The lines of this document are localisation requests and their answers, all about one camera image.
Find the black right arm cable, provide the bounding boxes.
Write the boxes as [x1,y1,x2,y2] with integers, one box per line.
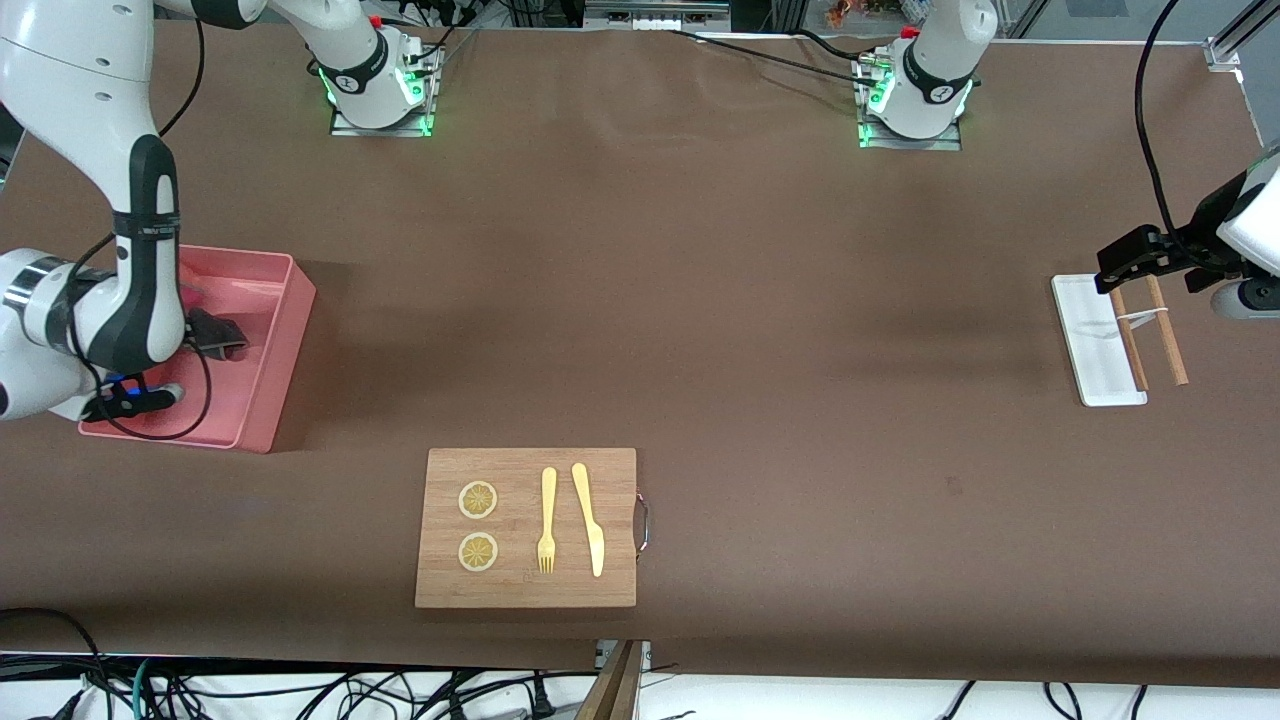
[65,15,216,441]

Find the wooden cutting board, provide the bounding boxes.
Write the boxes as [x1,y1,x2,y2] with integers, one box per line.
[415,448,638,609]

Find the grey metal equipment box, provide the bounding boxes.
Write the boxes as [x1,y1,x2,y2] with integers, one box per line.
[585,0,731,31]

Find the yellow plastic fork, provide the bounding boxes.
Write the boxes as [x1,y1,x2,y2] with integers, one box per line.
[537,467,558,575]

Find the aluminium frame corner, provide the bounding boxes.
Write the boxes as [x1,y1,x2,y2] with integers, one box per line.
[1205,20,1251,71]

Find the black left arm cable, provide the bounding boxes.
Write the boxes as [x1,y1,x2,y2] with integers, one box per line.
[1134,0,1216,256]

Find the wooden plank under table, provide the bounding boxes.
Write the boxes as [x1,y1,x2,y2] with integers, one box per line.
[575,640,646,720]

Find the pink plastic bin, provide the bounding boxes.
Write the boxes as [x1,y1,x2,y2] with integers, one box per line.
[78,245,317,454]

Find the black cable across table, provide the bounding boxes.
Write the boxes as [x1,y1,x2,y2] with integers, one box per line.
[670,28,886,86]

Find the yellow plastic knife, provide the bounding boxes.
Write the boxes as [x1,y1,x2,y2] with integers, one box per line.
[571,462,606,578]

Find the black floor cable loop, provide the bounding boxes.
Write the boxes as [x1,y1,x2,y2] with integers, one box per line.
[0,607,106,701]

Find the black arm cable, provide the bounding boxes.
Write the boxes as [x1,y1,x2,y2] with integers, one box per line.
[65,15,216,441]
[1134,0,1216,256]

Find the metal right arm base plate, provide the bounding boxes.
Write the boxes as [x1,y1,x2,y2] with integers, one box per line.
[330,45,441,139]

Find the brown wooden chopstick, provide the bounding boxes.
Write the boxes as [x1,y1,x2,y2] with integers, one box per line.
[1110,288,1149,392]
[1145,275,1190,387]

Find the white rectangular tray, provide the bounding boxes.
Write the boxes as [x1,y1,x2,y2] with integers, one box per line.
[1051,273,1149,408]

